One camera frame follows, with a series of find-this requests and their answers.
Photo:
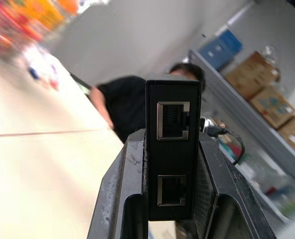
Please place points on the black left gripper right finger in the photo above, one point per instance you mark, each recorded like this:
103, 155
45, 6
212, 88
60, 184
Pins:
237, 189

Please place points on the grey metal shelf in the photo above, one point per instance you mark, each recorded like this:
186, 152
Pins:
239, 109

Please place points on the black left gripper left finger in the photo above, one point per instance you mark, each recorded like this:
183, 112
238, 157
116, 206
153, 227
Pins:
117, 179

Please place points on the person in black shirt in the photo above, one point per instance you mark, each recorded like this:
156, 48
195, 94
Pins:
127, 102

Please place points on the colourful packaged goods pile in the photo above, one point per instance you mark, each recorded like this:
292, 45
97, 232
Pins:
23, 22

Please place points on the small black Ethernet adapter box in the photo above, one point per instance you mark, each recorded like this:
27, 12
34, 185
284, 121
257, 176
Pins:
173, 149

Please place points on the blue cardboard box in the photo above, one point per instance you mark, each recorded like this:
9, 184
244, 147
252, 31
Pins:
221, 48

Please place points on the plain brown cardboard box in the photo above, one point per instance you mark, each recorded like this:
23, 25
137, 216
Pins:
249, 74

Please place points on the brown box with blue print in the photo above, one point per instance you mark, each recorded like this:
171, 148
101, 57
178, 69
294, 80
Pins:
273, 107

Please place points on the clear glass jar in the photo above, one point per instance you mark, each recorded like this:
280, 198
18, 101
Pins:
270, 56

